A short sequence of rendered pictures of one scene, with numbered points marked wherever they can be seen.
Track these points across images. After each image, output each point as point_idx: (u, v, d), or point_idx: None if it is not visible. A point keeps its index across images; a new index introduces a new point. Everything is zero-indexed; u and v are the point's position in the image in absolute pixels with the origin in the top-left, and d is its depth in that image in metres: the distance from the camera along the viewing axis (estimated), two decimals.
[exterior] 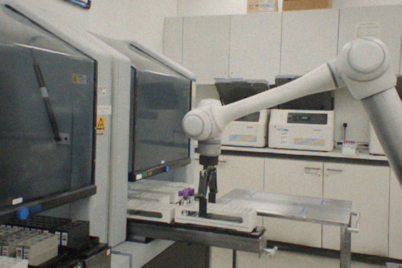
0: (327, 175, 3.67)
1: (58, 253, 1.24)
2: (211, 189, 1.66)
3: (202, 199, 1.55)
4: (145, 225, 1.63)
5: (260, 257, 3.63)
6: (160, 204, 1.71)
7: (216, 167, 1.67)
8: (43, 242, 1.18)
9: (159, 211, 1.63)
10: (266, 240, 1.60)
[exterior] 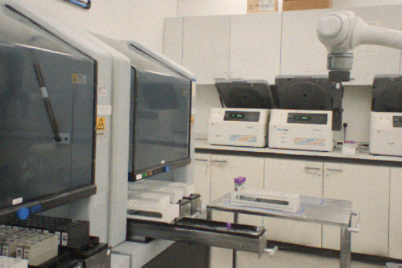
0: (327, 175, 3.67)
1: (58, 253, 1.24)
2: None
3: (337, 111, 1.47)
4: (145, 225, 1.63)
5: (260, 257, 3.63)
6: (160, 204, 1.71)
7: (342, 85, 1.60)
8: (43, 242, 1.18)
9: (159, 211, 1.63)
10: (266, 240, 1.60)
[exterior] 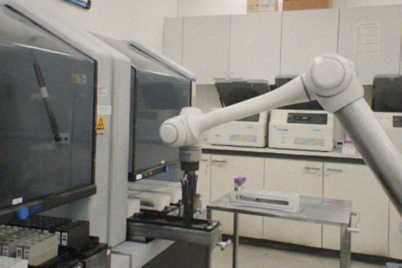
0: (327, 175, 3.67)
1: (58, 253, 1.24)
2: None
3: (190, 201, 1.72)
4: None
5: (260, 257, 3.63)
6: None
7: (181, 179, 1.64)
8: (43, 242, 1.18)
9: None
10: (220, 234, 1.66)
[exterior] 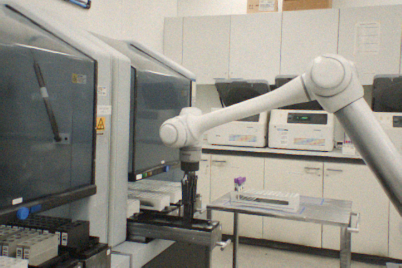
0: (327, 175, 3.67)
1: (58, 253, 1.24)
2: (188, 198, 1.67)
3: (191, 201, 1.72)
4: None
5: (260, 257, 3.63)
6: None
7: (181, 179, 1.64)
8: (43, 242, 1.18)
9: None
10: (220, 234, 1.66)
